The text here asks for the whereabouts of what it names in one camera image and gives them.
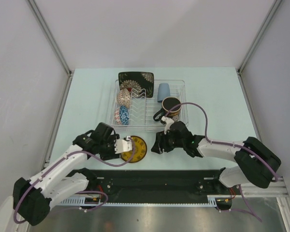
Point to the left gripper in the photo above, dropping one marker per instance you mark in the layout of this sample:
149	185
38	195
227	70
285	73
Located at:
111	154

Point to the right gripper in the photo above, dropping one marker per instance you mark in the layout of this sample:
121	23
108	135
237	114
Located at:
161	143

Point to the round black yellow saucer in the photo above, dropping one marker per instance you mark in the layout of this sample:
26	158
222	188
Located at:
140	150

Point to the white wire dish rack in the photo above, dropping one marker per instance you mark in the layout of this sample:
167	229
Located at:
142	109

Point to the red patterned white bowl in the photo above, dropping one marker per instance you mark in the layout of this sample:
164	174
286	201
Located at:
117	116

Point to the blue patterned bowl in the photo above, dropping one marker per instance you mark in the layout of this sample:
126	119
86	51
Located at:
124	115

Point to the red black mug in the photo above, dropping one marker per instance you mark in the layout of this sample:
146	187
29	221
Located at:
170	107

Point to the brown patterned bowl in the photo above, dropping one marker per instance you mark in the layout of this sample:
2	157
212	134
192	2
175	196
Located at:
123	98

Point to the light blue cup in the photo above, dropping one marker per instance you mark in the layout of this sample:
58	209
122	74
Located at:
163	92

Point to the square black floral plate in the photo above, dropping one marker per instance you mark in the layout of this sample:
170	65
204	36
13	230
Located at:
137	82

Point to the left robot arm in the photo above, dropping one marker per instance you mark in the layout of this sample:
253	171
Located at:
34	198

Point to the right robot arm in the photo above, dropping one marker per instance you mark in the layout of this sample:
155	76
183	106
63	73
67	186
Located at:
256	164

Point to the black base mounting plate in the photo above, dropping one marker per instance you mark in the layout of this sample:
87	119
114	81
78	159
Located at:
162	187

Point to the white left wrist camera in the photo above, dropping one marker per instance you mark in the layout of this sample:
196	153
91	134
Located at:
123	145

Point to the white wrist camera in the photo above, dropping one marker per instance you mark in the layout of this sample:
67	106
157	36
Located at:
123	145
167	122

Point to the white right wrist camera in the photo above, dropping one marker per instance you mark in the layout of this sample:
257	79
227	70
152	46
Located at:
167	122

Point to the white slotted cable duct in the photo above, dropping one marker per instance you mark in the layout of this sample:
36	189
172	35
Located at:
93	200

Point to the aluminium frame rail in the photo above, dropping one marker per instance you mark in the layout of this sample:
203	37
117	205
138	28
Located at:
37	13

